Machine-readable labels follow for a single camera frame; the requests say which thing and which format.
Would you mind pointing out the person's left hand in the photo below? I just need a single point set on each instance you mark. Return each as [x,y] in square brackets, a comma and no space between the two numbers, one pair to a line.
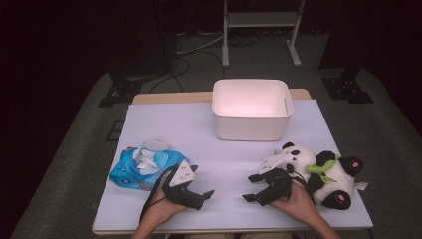
[162,207]

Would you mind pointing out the person's right hand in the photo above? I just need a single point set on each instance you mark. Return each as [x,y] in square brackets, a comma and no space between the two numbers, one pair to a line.
[300,204]

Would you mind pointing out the black stand base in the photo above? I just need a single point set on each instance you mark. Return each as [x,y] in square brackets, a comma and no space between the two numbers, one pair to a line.
[346,89]
[121,89]

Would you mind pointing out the white plastic bin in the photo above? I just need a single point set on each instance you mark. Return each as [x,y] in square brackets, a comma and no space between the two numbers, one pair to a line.
[249,129]

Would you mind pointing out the blue wet wipes pack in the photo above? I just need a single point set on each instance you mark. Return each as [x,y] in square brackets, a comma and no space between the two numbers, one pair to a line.
[122,172]

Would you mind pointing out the white table sheet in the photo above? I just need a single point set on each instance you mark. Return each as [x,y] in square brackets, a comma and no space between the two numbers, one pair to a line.
[166,119]

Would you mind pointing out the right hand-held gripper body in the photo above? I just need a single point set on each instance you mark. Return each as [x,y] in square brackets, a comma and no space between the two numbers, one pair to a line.
[278,186]

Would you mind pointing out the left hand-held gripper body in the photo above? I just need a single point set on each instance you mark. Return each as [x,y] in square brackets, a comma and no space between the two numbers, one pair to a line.
[180,176]

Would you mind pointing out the white metal stand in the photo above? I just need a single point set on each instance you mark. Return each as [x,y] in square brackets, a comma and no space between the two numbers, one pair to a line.
[262,19]

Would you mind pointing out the panda plush toy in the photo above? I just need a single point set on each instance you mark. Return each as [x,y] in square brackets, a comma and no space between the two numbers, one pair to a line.
[335,179]

